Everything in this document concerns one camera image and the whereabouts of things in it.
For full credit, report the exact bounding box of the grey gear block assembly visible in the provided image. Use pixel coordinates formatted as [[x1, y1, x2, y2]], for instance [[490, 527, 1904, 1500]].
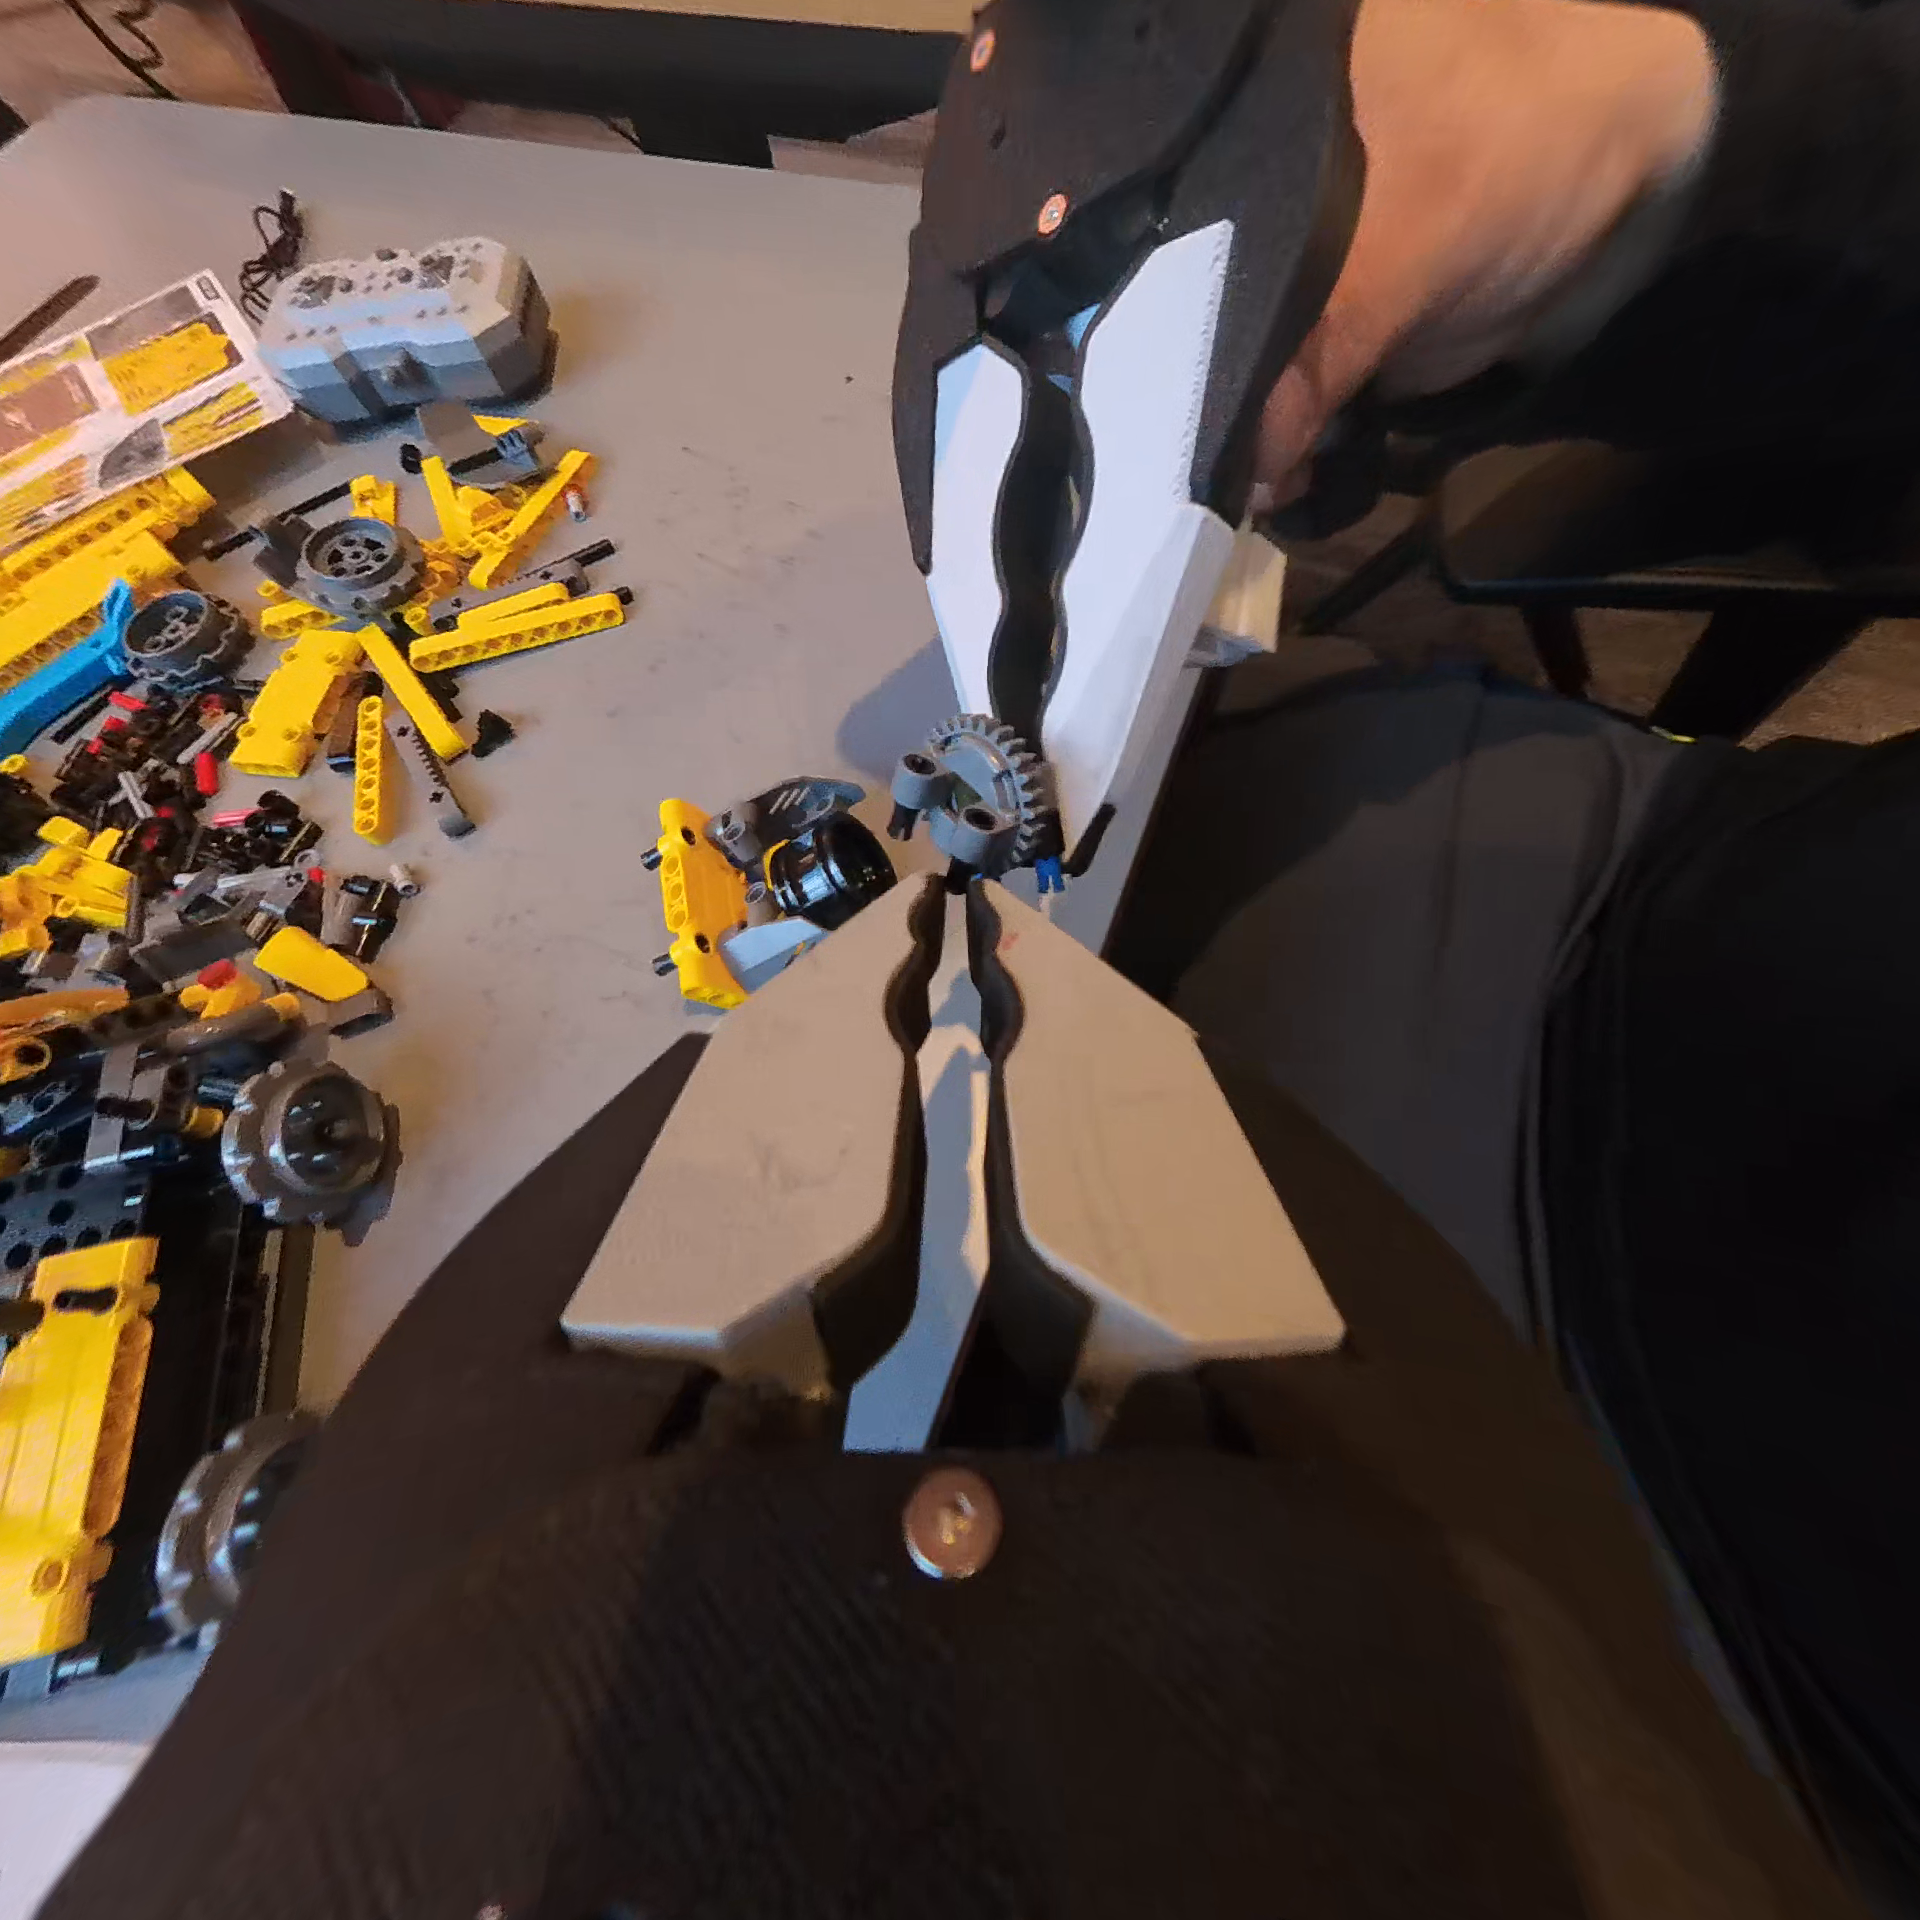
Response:
[[888, 715, 1075, 897]]

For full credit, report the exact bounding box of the yellow printed leaflet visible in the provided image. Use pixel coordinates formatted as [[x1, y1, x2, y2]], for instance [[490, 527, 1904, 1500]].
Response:
[[0, 267, 295, 504]]

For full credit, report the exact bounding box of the blue beam piece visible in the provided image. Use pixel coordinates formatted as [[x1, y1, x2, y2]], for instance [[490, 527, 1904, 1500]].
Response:
[[0, 591, 168, 758]]

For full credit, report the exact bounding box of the person's right hand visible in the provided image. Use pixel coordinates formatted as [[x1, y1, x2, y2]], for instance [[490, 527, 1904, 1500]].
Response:
[[1252, 0, 1729, 518]]

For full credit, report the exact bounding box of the person's black top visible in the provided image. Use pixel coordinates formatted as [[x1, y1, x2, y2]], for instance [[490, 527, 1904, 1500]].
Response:
[[1529, 736, 1920, 1920]]

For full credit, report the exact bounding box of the light grey desk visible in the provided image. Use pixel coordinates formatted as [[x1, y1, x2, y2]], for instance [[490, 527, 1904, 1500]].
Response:
[[0, 96, 1203, 1920]]

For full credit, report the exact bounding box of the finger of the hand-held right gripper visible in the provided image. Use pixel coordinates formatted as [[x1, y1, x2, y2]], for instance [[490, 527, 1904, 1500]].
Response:
[[1035, 217, 1296, 903], [922, 342, 1059, 758]]

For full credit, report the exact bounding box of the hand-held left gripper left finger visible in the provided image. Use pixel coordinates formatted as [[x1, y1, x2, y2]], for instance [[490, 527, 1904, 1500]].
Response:
[[562, 870, 943, 1403]]

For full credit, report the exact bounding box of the yellow black toy vehicle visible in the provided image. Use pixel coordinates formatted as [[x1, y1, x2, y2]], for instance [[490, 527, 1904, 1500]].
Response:
[[0, 1055, 407, 1705]]

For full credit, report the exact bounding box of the pile of loose building pieces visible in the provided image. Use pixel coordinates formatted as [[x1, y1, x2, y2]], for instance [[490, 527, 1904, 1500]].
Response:
[[0, 435, 633, 1143]]

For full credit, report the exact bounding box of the yellow frame block assembly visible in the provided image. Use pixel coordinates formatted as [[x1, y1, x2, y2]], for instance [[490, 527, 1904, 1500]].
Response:
[[645, 775, 904, 1011]]

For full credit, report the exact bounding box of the grey wheel hub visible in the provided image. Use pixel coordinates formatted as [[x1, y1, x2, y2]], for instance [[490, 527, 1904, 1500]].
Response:
[[256, 515, 433, 627]]

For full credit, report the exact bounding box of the grey battery box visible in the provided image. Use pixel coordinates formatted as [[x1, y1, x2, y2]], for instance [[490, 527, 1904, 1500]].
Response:
[[256, 237, 554, 429]]

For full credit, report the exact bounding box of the black office chair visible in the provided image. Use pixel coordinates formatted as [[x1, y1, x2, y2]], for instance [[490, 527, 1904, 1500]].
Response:
[[1305, 435, 1920, 744]]

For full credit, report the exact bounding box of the person's right forearm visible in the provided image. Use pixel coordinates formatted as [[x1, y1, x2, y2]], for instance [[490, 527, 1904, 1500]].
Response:
[[1500, 0, 1920, 452]]

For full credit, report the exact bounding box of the grey toothed rack piece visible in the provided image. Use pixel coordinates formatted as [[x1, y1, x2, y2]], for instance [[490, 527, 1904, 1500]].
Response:
[[394, 718, 482, 839]]

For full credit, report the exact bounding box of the black cable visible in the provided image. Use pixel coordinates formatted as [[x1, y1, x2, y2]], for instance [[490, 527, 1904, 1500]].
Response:
[[241, 187, 313, 297]]

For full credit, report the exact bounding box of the yellow curved panel piece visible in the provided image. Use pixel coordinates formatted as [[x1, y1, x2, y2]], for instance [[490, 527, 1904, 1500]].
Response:
[[251, 925, 396, 1037]]

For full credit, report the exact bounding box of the person's grey pants leg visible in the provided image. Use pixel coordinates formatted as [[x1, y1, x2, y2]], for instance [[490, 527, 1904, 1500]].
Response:
[[1111, 661, 1696, 1352]]

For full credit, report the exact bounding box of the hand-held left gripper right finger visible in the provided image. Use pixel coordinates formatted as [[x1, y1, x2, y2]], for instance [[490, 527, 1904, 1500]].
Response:
[[961, 877, 1347, 1413]]

